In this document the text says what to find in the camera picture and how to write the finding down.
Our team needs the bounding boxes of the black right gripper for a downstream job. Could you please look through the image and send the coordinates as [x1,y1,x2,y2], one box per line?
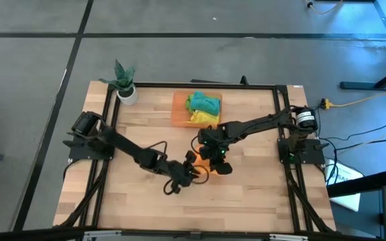
[197,129,234,176]

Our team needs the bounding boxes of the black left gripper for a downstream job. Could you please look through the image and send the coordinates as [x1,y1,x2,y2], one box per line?
[169,150,199,195]

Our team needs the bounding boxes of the orange microfiber towel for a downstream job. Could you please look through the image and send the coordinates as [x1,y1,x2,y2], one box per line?
[194,144,219,174]

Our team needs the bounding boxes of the yellow microfiber towel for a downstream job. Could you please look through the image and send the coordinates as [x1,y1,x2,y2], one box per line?
[188,111,220,127]

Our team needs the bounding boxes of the teal microfiber towel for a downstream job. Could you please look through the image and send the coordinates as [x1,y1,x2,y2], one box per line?
[190,90,222,116]

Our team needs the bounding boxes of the orange translucent plastic basket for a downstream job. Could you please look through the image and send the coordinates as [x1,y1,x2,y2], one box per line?
[171,90,223,129]

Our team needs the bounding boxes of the thin black rod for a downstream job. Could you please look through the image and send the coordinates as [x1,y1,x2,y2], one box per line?
[190,78,243,84]

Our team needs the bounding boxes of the aluminium rig crossbar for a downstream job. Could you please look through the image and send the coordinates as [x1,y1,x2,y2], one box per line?
[0,226,386,241]

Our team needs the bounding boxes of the snake plant in white pot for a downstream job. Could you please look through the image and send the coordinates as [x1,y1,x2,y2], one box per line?
[98,58,139,106]

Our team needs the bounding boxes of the white printed box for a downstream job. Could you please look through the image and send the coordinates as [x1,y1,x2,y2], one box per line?
[323,159,365,212]

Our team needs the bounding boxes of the black desk crossbar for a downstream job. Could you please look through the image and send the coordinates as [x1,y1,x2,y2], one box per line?
[326,169,386,198]

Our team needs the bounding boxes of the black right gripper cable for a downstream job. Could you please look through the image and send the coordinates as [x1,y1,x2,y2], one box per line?
[190,135,201,155]

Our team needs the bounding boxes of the black aluminium table frame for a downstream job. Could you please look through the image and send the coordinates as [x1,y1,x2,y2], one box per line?
[54,82,336,235]

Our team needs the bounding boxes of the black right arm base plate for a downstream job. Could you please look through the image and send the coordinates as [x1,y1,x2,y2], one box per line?
[277,137,326,165]

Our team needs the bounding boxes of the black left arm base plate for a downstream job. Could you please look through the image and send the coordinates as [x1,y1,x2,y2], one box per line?
[62,132,117,161]

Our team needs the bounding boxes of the yellow extension cord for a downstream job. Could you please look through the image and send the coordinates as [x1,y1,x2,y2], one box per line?
[320,82,386,111]

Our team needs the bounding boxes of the black desk leg frame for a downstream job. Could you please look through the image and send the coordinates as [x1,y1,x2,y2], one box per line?
[339,0,386,91]

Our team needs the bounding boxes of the yellow cable with black plug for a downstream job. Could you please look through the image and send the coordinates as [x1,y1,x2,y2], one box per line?
[305,0,344,16]

